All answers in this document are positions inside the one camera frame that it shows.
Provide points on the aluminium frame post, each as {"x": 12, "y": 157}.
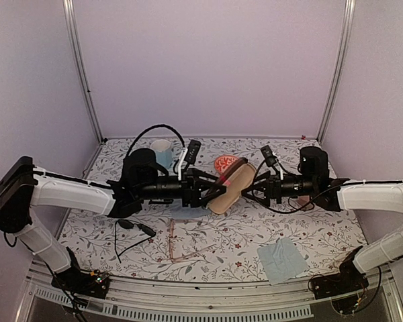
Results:
{"x": 71, "y": 25}
{"x": 345, "y": 36}

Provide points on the blue cleaning cloth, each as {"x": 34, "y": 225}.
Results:
{"x": 281, "y": 261}
{"x": 188, "y": 212}

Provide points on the right aluminium frame post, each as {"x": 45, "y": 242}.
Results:
{"x": 345, "y": 36}

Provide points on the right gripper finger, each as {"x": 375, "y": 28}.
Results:
{"x": 261, "y": 177}
{"x": 259, "y": 197}

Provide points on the pink translucent plastic cup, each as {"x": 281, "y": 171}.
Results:
{"x": 305, "y": 202}

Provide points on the floral patterned table mat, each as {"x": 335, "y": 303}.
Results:
{"x": 324, "y": 238}

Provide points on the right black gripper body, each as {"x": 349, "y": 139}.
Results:
{"x": 276, "y": 191}

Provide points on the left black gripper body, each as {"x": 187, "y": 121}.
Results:
{"x": 188, "y": 196}

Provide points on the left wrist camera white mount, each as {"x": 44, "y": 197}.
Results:
{"x": 188, "y": 156}

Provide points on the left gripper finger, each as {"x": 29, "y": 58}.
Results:
{"x": 196, "y": 173}
{"x": 213, "y": 193}

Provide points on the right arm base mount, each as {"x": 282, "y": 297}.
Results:
{"x": 347, "y": 280}

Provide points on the clear pink frame glasses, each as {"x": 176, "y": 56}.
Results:
{"x": 188, "y": 238}

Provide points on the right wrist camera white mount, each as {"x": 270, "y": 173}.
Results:
{"x": 272, "y": 161}

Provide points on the brown striped glasses case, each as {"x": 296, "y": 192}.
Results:
{"x": 235, "y": 177}

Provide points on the light blue paper cup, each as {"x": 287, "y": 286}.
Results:
{"x": 163, "y": 152}

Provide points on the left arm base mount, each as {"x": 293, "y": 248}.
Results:
{"x": 92, "y": 284}

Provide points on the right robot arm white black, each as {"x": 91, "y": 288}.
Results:
{"x": 334, "y": 194}

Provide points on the left aluminium frame post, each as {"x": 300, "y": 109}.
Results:
{"x": 71, "y": 25}

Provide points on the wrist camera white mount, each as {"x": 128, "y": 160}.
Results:
{"x": 188, "y": 156}
{"x": 272, "y": 161}

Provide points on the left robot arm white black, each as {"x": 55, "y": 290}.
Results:
{"x": 142, "y": 179}

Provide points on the red patterned small bowl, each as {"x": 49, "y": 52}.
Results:
{"x": 225, "y": 162}

